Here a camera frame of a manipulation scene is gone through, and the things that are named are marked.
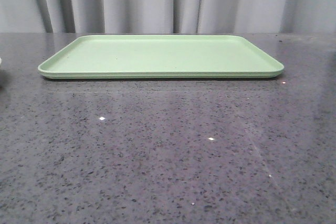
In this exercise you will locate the light green plastic tray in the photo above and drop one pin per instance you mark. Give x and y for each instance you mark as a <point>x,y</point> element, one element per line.
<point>160,56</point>

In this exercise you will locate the grey curtain backdrop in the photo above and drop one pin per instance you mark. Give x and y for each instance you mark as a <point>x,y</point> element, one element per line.
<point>168,16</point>

